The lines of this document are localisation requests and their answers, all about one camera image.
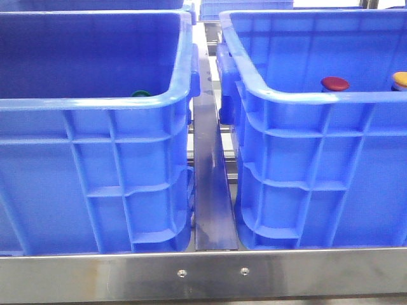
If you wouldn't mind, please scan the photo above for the rear left blue bin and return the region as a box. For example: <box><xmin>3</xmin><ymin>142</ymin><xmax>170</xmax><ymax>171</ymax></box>
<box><xmin>1</xmin><ymin>0</ymin><xmax>195</xmax><ymax>12</ymax></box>

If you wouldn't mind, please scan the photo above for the steel shelf front rail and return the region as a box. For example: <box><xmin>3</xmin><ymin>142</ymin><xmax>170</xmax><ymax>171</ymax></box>
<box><xmin>1</xmin><ymin>248</ymin><xmax>406</xmax><ymax>304</ymax></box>

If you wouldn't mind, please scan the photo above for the blue plastic bin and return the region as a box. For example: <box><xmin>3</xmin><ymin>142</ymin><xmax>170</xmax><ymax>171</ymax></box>
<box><xmin>1</xmin><ymin>10</ymin><xmax>200</xmax><ymax>257</ymax></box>
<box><xmin>217</xmin><ymin>9</ymin><xmax>406</xmax><ymax>250</ymax></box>

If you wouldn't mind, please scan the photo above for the rear right blue bin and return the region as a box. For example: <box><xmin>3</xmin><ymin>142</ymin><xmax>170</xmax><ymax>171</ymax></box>
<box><xmin>199</xmin><ymin>0</ymin><xmax>294</xmax><ymax>21</ymax></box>

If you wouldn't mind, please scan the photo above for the red mushroom push button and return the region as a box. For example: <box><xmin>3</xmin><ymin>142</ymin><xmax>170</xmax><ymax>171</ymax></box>
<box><xmin>321</xmin><ymin>76</ymin><xmax>350</xmax><ymax>92</ymax></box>

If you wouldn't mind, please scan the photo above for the right blue plastic bin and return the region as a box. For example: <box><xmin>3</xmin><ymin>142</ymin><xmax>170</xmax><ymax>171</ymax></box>
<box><xmin>217</xmin><ymin>9</ymin><xmax>406</xmax><ymax>250</ymax></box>

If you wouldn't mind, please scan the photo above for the yellow mushroom push button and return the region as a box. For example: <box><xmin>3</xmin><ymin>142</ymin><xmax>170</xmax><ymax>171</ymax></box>
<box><xmin>391</xmin><ymin>71</ymin><xmax>407</xmax><ymax>92</ymax></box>

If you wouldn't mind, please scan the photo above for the left blue plastic bin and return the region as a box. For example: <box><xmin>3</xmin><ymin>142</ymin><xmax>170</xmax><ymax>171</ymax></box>
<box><xmin>1</xmin><ymin>10</ymin><xmax>200</xmax><ymax>257</ymax></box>

